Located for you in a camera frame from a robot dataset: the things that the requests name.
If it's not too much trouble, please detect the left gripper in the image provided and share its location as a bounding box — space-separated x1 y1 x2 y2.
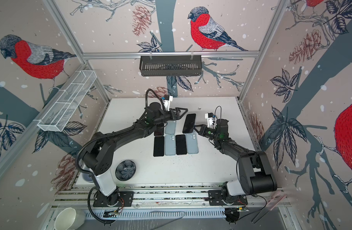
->
154 108 188 127

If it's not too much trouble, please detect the black phone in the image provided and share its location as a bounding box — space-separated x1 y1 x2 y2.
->
182 114 196 134
154 127 164 137
153 136 164 157
176 135 188 155

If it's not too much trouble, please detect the light blue phone case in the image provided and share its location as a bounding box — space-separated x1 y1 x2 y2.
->
164 121 177 135
185 132 199 154
164 135 176 156

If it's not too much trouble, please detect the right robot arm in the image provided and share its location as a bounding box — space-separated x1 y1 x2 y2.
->
194 119 278 204

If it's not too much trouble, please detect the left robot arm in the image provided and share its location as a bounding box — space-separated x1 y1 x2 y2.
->
75 102 188 207

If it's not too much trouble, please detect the dark flower-shaped dish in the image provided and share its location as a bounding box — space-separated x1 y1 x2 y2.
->
115 160 136 181

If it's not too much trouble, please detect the pink strip tool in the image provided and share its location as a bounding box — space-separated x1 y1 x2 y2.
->
267 195 286 210

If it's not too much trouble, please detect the lavender cup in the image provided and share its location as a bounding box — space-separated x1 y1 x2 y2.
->
81 173 93 183

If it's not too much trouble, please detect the white bowl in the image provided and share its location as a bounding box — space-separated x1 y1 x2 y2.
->
54 208 86 230

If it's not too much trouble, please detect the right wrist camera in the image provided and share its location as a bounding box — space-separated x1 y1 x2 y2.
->
205 113 215 128

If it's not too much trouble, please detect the black wall basket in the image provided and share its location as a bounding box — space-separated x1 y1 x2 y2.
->
139 56 202 77

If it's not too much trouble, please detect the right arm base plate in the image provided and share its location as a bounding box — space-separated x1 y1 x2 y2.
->
204 190 248 206

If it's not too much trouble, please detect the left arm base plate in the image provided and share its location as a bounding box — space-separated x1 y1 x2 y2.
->
93 191 134 208

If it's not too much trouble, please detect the white mesh wall basket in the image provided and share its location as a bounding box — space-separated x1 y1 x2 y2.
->
37 70 97 132

